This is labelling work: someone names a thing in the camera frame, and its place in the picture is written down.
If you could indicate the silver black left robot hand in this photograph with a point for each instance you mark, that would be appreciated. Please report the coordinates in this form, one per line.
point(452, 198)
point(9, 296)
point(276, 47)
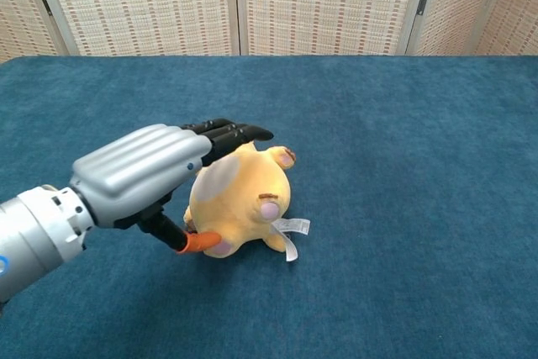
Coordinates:
point(134, 170)

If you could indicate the yellow plush toy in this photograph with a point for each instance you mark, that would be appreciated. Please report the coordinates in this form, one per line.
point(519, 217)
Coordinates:
point(244, 199)

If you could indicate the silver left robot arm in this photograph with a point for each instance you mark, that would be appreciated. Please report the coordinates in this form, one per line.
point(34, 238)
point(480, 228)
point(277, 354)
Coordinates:
point(38, 233)

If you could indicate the woven folding screen panel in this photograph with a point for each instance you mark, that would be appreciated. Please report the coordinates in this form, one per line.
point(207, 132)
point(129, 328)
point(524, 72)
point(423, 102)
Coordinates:
point(517, 14)
point(17, 10)
point(143, 6)
point(328, 6)
point(458, 6)

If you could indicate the black metal screen hinge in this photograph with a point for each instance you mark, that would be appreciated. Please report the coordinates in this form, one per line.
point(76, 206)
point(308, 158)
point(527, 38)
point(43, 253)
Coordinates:
point(46, 5)
point(422, 5)

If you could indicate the blue velvet table cloth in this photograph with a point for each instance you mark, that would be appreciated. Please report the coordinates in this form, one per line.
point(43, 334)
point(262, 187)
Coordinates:
point(378, 207)

